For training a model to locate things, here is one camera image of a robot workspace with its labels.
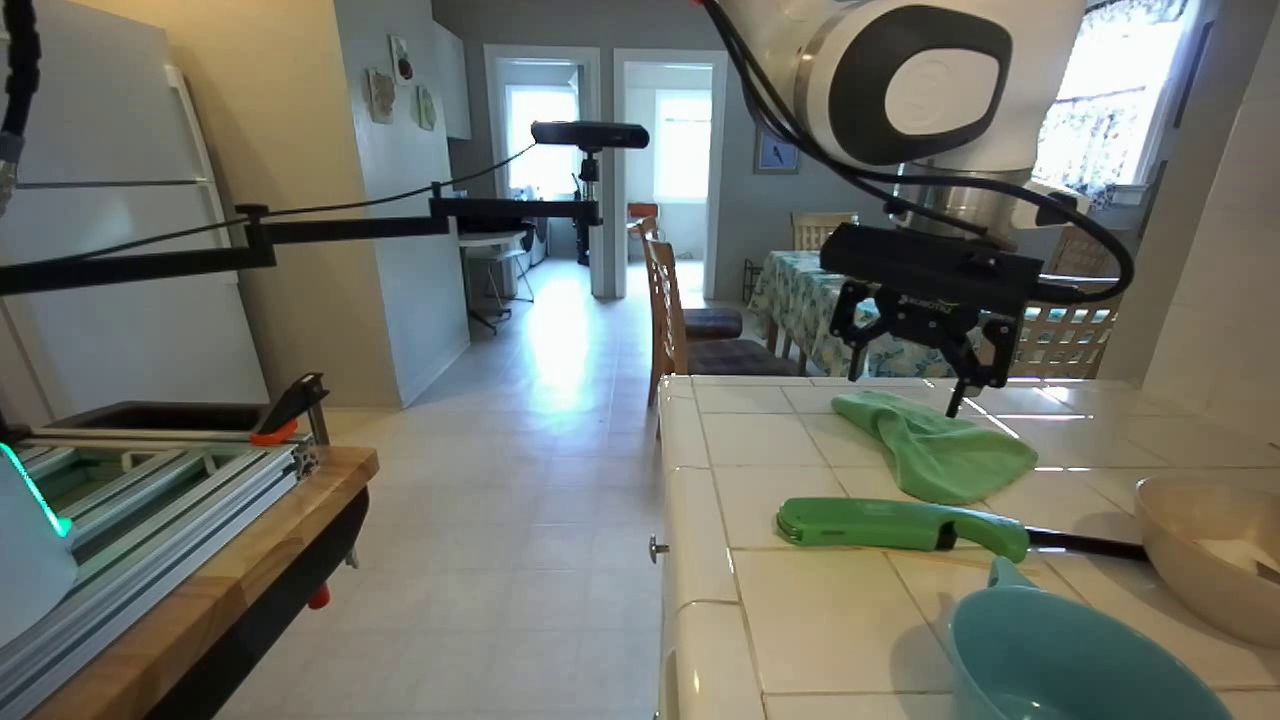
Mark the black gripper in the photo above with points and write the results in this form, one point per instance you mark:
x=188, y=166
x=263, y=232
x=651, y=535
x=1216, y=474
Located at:
x=933, y=321

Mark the green cloth towel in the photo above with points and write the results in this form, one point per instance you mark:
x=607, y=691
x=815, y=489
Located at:
x=947, y=454

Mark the green and black kitchen utensil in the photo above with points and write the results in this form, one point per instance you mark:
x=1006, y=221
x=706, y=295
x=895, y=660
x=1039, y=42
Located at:
x=882, y=521

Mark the white robot base green light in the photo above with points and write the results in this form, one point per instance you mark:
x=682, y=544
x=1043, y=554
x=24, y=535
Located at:
x=24, y=544

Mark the wooden lattice back chair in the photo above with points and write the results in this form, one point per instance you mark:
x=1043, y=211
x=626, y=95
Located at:
x=1065, y=343

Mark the white radiator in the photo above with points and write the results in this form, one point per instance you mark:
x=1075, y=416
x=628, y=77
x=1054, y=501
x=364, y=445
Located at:
x=824, y=228

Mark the wooden dining chair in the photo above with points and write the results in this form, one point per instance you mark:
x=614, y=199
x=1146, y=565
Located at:
x=686, y=332

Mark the window with lace curtain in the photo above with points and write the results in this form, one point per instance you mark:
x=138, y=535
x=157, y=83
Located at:
x=1105, y=105

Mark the metal cabinet knob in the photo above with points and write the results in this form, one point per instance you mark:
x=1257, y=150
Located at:
x=657, y=544

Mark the beige bowl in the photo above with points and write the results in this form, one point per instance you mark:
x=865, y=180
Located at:
x=1214, y=544

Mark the small white side cart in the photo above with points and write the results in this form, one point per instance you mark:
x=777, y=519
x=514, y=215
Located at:
x=497, y=273

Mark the black orange clamp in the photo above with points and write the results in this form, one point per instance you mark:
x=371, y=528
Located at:
x=286, y=407

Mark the red cart knob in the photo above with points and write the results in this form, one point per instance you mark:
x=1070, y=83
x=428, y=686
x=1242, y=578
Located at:
x=317, y=599

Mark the black tray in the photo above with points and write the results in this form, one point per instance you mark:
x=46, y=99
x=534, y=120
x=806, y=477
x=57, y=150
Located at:
x=161, y=416

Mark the wooden table green top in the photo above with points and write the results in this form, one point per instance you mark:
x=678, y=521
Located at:
x=202, y=615

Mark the white refrigerator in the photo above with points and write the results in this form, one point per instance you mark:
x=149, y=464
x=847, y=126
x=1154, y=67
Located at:
x=123, y=266

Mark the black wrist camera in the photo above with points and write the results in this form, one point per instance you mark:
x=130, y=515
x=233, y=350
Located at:
x=933, y=266

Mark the framed wall picture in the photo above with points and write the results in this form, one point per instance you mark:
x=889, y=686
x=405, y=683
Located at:
x=772, y=155

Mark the black stereo camera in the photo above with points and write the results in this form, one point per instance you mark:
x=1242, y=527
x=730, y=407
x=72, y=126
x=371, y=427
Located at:
x=584, y=132

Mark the small wall decoration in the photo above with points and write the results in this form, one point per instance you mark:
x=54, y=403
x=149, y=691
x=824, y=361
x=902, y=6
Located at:
x=425, y=110
x=402, y=57
x=380, y=95

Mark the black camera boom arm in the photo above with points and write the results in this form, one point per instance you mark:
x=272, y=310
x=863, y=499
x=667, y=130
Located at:
x=345, y=228

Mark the aluminium extrusion frame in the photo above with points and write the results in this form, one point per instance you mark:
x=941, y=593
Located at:
x=161, y=521

